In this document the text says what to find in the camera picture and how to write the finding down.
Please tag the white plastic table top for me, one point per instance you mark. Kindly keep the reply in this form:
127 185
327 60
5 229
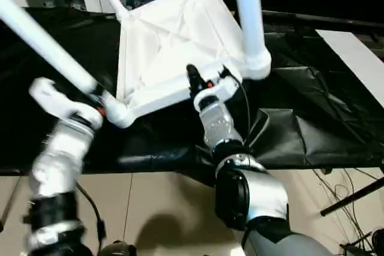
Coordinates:
174 46

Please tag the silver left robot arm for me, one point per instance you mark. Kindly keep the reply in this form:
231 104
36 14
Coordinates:
60 166

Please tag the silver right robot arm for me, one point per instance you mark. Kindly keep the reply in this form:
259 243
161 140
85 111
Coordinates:
240 178

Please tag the black plastic mat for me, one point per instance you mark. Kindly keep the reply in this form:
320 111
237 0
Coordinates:
324 136

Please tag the white flat panel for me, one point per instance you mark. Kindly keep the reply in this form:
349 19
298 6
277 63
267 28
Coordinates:
357 58

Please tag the black stand leg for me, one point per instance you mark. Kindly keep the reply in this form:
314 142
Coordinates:
354 196

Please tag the dark rounded robot foot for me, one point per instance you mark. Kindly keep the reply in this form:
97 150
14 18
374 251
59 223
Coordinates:
117 249

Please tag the thin metal stand leg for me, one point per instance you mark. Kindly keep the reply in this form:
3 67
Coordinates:
9 211

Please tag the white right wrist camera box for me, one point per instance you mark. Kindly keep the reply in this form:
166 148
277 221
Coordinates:
219 91

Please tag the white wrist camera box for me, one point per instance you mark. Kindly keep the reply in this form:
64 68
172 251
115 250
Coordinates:
60 103
219 91

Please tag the dark horizontal rail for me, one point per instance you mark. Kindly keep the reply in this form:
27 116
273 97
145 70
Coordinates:
324 19

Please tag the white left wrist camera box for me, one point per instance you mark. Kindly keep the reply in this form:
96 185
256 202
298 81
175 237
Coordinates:
60 103

